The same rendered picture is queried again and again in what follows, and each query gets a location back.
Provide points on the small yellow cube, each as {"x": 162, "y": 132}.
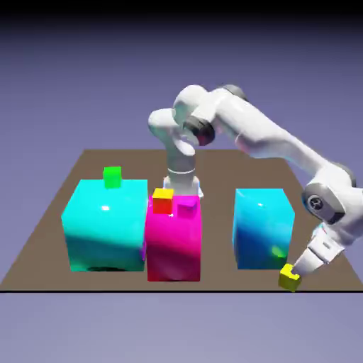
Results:
{"x": 287, "y": 279}

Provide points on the small green cube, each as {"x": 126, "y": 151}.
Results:
{"x": 112, "y": 177}

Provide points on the small magenta cube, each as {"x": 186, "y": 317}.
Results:
{"x": 185, "y": 206}

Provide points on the large blue box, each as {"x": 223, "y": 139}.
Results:
{"x": 262, "y": 229}

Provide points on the large magenta box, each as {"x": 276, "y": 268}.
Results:
{"x": 173, "y": 246}

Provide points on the large cyan box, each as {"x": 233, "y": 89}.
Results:
{"x": 105, "y": 227}

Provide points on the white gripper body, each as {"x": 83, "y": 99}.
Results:
{"x": 307, "y": 261}

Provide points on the small orange cube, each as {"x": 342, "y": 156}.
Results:
{"x": 162, "y": 202}

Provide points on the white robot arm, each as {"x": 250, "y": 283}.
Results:
{"x": 255, "y": 127}

